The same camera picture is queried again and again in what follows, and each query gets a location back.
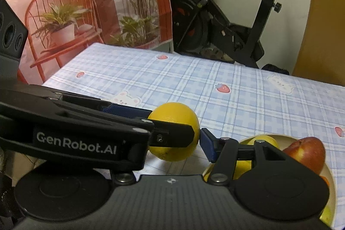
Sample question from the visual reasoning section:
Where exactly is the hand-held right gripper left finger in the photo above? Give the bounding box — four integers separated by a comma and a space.
112, 171, 136, 185

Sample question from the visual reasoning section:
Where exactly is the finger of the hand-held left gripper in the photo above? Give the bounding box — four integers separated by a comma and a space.
57, 92, 153, 119
141, 117, 196, 150

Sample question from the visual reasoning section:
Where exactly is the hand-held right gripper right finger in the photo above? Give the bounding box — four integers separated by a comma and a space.
200, 128, 295, 185

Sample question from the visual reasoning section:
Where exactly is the yellow lemon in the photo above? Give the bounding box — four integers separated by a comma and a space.
203, 134, 281, 182
148, 102, 200, 162

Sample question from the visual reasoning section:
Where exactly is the red apple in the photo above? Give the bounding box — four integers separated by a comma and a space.
282, 136, 326, 175

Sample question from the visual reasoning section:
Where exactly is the cream round plate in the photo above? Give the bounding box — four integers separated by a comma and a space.
202, 133, 337, 229

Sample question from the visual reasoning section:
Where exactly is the green apple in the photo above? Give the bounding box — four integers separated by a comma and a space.
319, 204, 335, 225

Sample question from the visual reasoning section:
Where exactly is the blue plaid tablecloth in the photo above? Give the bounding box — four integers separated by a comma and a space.
43, 43, 345, 230

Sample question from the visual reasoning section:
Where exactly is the black item on floor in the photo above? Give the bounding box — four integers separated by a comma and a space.
261, 63, 290, 75

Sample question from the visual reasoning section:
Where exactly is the black exercise bike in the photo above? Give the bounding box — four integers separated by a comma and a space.
170, 0, 308, 69

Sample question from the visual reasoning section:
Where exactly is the round wooden board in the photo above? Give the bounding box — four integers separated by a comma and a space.
292, 0, 345, 85

